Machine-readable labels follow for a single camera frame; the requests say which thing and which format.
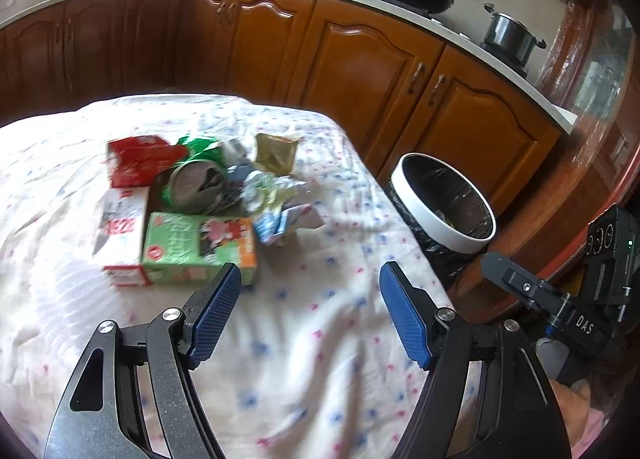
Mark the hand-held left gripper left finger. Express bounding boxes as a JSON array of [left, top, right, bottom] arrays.
[[44, 262, 242, 459]]

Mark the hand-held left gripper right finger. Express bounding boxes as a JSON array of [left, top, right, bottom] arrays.
[[379, 261, 573, 459]]

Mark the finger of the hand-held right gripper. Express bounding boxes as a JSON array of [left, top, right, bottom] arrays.
[[481, 252, 568, 320]]

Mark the white trash bin black bag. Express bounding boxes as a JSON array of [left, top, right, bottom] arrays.
[[387, 152, 497, 290]]

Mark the silver wrapper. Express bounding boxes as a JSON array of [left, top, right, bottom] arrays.
[[242, 172, 308, 212]]

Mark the green plastic wrapper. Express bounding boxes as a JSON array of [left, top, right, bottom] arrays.
[[176, 133, 226, 162]]

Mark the yellow noodle packet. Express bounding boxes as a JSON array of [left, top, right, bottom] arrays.
[[255, 133, 301, 175]]

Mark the green cardboard box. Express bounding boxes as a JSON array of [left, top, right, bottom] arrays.
[[141, 212, 258, 286]]

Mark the white printed tablecloth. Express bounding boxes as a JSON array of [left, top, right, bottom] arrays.
[[0, 93, 481, 459]]

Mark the bubble-wrapped wooden furniture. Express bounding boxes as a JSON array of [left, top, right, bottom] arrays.
[[450, 0, 640, 335]]

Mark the crumpled blue white wrapper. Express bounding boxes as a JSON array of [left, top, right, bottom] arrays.
[[254, 204, 325, 247]]

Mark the white and red carton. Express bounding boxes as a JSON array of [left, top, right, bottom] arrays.
[[91, 186, 151, 287]]

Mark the grey foil wrapper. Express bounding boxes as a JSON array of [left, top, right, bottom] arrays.
[[220, 138, 256, 205]]

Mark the red crumpled wrapper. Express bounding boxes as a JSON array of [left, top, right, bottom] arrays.
[[107, 135, 188, 188]]

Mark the black gas stove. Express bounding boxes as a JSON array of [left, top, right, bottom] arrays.
[[377, 0, 531, 80]]

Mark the white kitchen countertop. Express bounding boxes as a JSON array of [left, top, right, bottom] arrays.
[[0, 0, 578, 135]]

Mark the steel cooking pot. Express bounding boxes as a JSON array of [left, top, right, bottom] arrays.
[[481, 3, 547, 64]]

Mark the wooden kitchen base cabinet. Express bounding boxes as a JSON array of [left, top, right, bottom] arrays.
[[0, 0, 563, 210]]

